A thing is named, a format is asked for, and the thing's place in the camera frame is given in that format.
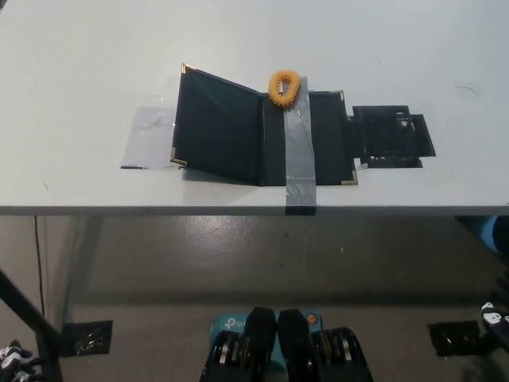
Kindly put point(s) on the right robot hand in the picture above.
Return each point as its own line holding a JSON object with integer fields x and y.
{"x": 495, "y": 318}

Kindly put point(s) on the small grey tape piece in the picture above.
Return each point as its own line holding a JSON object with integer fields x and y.
{"x": 360, "y": 166}

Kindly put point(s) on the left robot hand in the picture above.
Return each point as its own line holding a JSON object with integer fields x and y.
{"x": 16, "y": 366}

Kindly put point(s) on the black tape patch on desk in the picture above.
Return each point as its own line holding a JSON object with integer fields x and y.
{"x": 381, "y": 135}

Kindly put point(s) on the black curved table foot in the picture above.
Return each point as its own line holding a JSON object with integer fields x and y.
{"x": 491, "y": 344}

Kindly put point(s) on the grey duct tape strip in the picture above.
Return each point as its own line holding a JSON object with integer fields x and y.
{"x": 300, "y": 151}

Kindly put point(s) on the blue object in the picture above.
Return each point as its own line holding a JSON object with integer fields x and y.
{"x": 487, "y": 235}

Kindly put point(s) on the black floor tape patch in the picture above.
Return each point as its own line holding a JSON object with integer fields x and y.
{"x": 453, "y": 338}
{"x": 87, "y": 338}

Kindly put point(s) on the clear plastic tape sheet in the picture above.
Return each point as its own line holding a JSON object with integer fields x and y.
{"x": 147, "y": 139}

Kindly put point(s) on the teal tp-link box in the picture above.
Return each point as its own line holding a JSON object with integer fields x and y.
{"x": 230, "y": 323}

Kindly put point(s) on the black USC diary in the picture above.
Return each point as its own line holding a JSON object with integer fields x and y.
{"x": 222, "y": 135}

